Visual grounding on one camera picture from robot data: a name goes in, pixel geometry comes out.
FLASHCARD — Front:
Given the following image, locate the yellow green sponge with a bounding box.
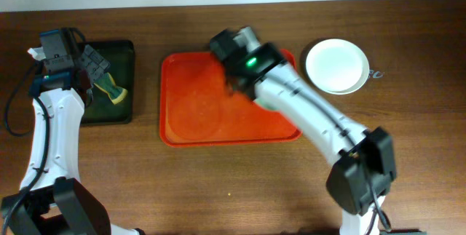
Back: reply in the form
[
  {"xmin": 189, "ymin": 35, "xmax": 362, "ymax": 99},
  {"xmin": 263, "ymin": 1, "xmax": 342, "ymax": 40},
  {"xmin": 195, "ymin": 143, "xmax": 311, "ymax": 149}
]
[{"xmin": 94, "ymin": 73, "xmax": 128, "ymax": 105}]

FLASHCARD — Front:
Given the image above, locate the light green plate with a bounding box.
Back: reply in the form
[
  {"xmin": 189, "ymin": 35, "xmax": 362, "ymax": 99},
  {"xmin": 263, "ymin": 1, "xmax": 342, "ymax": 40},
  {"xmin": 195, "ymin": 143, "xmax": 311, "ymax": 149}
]
[{"xmin": 253, "ymin": 97, "xmax": 279, "ymax": 112}]

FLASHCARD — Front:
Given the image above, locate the white plate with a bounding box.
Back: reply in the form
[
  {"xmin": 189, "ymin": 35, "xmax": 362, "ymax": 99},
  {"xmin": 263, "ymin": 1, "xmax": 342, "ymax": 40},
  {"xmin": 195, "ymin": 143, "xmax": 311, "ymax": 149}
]
[{"xmin": 304, "ymin": 39, "xmax": 370, "ymax": 90}]

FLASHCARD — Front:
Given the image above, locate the light blue plate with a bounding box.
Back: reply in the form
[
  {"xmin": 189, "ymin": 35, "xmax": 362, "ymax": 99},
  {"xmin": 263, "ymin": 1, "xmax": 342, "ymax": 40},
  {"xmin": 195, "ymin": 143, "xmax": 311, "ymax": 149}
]
[{"xmin": 322, "ymin": 83, "xmax": 365, "ymax": 95}]

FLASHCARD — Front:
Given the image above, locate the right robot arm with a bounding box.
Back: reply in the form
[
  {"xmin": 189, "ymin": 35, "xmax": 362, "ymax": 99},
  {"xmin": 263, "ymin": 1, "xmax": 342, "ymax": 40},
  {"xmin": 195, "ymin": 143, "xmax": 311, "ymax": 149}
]
[{"xmin": 209, "ymin": 27, "xmax": 397, "ymax": 234}]

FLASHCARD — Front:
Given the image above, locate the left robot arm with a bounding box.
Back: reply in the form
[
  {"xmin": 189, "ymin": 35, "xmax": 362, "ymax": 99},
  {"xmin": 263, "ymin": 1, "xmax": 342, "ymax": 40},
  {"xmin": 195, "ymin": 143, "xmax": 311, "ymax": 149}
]
[{"xmin": 1, "ymin": 28, "xmax": 143, "ymax": 234}]

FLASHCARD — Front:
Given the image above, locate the black rectangular water tray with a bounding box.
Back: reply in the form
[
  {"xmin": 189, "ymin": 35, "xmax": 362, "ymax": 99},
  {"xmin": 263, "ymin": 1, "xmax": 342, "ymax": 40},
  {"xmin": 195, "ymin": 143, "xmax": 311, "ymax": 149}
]
[{"xmin": 79, "ymin": 40, "xmax": 135, "ymax": 126}]

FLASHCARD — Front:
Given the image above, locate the red plastic tray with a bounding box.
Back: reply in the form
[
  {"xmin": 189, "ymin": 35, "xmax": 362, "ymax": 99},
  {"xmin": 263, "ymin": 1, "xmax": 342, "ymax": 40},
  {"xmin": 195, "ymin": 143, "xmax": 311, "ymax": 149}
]
[{"xmin": 159, "ymin": 52, "xmax": 301, "ymax": 148}]

